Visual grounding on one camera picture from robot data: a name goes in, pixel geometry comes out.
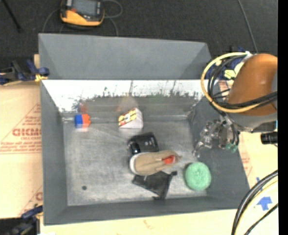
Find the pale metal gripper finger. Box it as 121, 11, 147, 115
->
192, 141, 205, 159

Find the brown cardboard board red print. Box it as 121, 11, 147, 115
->
0, 54, 44, 220

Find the black cloth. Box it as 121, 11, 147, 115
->
131, 170, 178, 200

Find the white box yellow red print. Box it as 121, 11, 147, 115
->
117, 107, 144, 130

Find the black cylinder on white bracket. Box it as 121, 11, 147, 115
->
260, 120, 278, 146

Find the green round sponge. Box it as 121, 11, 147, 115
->
183, 162, 212, 191

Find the grey metal bin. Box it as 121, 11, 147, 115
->
38, 33, 251, 225

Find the blue and orange block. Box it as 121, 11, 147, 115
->
74, 113, 91, 129

